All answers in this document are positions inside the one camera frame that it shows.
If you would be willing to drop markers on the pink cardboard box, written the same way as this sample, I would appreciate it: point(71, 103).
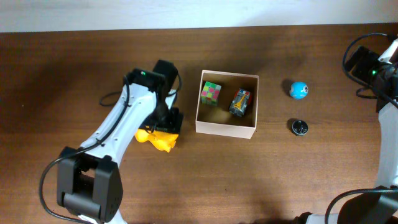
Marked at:
point(217, 119)

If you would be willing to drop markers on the multicoloured puzzle cube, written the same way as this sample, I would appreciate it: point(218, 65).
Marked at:
point(210, 93)

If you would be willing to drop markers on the black round disc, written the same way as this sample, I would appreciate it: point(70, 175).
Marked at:
point(299, 127)

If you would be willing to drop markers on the blue toy ball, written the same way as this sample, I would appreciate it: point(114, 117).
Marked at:
point(298, 90)

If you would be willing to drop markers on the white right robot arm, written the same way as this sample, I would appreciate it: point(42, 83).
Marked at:
point(378, 204)

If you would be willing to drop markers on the orange rubber toy figure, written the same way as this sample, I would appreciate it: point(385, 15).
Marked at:
point(160, 140)

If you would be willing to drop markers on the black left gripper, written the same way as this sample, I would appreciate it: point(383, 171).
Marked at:
point(174, 122)

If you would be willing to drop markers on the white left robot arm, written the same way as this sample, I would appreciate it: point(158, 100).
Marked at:
point(89, 183)

